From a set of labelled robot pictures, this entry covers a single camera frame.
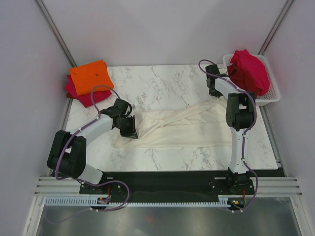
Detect folded magenta t shirt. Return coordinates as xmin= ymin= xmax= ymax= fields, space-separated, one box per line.
xmin=64 ymin=75 xmax=112 ymax=108

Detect folded orange t shirt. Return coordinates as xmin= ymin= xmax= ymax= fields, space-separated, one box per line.
xmin=69 ymin=60 xmax=114 ymax=95

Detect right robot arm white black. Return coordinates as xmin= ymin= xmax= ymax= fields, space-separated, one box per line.
xmin=205 ymin=64 xmax=257 ymax=194

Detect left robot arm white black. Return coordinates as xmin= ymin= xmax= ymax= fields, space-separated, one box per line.
xmin=47 ymin=98 xmax=138 ymax=193

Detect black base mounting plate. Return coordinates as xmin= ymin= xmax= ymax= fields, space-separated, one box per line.
xmin=79 ymin=171 xmax=251 ymax=202

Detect cream white t shirt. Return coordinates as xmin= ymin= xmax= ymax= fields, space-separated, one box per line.
xmin=112 ymin=98 xmax=232 ymax=148

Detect purple cable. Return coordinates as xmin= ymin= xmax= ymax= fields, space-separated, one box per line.
xmin=198 ymin=59 xmax=259 ymax=213
xmin=44 ymin=85 xmax=130 ymax=224

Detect aluminium extrusion rail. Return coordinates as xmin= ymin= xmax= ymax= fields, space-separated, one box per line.
xmin=253 ymin=177 xmax=304 ymax=197

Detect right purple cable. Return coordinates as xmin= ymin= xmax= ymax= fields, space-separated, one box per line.
xmin=198 ymin=59 xmax=259 ymax=213

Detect crumpled magenta t shirt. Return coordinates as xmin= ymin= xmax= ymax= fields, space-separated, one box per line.
xmin=230 ymin=50 xmax=270 ymax=97

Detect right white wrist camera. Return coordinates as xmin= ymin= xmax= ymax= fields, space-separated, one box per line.
xmin=219 ymin=67 xmax=228 ymax=77

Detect white slotted cable duct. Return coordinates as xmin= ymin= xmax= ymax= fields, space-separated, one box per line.
xmin=44 ymin=195 xmax=247 ymax=207

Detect right corner metal post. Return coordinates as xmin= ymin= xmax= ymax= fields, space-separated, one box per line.
xmin=257 ymin=0 xmax=296 ymax=55

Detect corner metal post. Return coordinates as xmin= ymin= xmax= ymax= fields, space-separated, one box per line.
xmin=34 ymin=0 xmax=77 ymax=67
xmin=257 ymin=0 xmax=296 ymax=55

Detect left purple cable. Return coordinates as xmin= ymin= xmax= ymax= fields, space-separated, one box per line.
xmin=44 ymin=85 xmax=130 ymax=224

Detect left corner metal post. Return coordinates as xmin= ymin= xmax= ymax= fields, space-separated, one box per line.
xmin=34 ymin=0 xmax=77 ymax=67

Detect white plastic basket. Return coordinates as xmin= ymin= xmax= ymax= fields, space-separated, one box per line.
xmin=222 ymin=54 xmax=281 ymax=106

